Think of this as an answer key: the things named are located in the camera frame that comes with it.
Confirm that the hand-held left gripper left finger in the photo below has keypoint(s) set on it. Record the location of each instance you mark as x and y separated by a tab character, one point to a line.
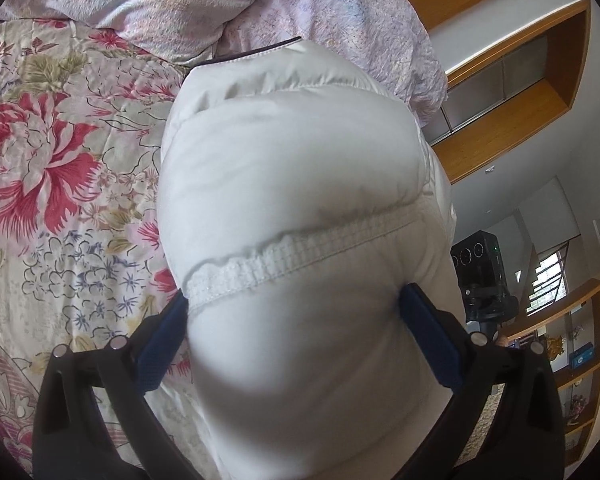
160	350

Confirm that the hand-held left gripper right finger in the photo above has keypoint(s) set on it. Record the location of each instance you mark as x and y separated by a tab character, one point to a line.
430	340

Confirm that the white puffer jacket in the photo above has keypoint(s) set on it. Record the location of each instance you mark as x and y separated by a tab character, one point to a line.
305	185

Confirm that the window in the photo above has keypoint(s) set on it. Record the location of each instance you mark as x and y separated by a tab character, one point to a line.
547	282

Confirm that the golden figurine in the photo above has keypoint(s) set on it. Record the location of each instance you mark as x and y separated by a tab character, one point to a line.
555	346

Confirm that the blue box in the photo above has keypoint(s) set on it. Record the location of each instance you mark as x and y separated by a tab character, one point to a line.
582	358

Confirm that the wooden bookshelf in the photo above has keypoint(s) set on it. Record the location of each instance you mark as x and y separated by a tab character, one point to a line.
580	380

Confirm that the pink flower ornament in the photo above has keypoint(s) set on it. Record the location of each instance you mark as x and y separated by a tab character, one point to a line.
577	405

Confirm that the floral bed blanket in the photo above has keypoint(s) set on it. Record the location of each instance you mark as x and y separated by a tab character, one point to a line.
55	185

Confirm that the crinkled lilac pillow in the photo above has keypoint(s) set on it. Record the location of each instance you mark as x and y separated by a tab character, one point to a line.
340	15

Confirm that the pale pink patterned pillow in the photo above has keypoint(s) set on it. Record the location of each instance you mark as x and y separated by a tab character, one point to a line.
145	0

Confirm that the white wall switch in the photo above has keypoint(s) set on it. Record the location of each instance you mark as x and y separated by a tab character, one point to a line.
599	231

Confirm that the wooden wall niche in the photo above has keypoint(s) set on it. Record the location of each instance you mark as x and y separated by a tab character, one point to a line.
540	110

